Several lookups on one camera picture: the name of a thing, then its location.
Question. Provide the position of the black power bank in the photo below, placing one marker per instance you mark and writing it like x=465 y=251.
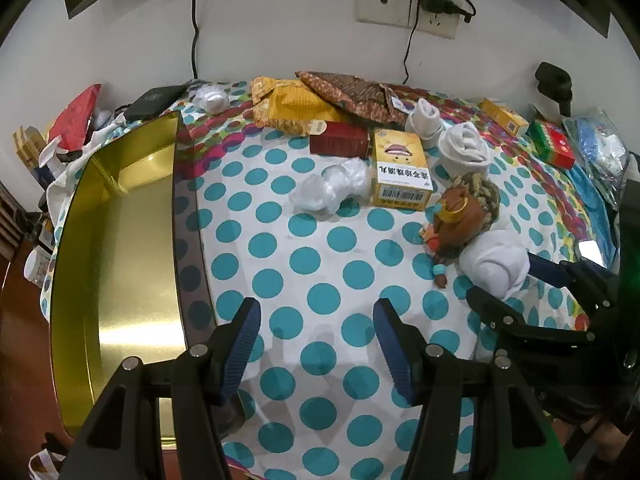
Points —
x=155 y=100

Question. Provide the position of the white paper bag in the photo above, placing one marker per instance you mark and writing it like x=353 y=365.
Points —
x=45 y=465

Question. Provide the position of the white jar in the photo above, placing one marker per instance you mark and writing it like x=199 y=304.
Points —
x=37 y=267

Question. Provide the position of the brown patterned snack bag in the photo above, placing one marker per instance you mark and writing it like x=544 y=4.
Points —
x=350 y=92

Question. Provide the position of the stack of cardboard boxes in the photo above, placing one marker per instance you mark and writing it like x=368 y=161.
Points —
x=27 y=150

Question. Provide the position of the blue cloth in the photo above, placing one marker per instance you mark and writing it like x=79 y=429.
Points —
x=595 y=210

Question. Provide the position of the red paper bag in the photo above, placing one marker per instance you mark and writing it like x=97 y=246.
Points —
x=75 y=115

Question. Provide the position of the monkey figurine toy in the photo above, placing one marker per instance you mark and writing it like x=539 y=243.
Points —
x=455 y=215

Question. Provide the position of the clear plastic bag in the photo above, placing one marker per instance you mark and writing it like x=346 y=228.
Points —
x=330 y=187

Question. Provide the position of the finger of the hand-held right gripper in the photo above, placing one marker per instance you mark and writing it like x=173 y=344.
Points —
x=550 y=270
x=500 y=310

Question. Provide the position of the polka dot tablecloth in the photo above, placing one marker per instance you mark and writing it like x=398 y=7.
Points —
x=310 y=260

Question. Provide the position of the yellow snack bag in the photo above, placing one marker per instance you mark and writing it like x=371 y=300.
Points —
x=290 y=105

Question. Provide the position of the white crumpled plastic bag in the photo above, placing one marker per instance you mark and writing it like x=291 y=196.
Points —
x=212 y=97

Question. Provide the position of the red green box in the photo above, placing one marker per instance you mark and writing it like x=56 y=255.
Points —
x=550 y=142

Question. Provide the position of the yellow medicine box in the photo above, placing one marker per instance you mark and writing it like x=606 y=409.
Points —
x=400 y=170

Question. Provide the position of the gold tin box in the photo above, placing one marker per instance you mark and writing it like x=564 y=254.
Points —
x=135 y=260

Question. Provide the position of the brown woven ball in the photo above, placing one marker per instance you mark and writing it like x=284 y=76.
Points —
x=482 y=187

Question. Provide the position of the small yellow box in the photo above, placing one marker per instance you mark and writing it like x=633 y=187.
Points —
x=502 y=115

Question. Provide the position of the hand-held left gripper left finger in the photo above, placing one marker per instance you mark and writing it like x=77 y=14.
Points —
x=245 y=340

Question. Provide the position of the black armrest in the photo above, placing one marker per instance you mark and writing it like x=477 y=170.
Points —
x=552 y=80

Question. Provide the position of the blue plastic bag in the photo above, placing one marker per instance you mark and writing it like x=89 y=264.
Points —
x=595 y=145

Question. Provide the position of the small rolled white sock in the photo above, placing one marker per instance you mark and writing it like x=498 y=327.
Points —
x=425 y=120

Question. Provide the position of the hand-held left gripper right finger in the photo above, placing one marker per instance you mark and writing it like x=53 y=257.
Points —
x=395 y=340

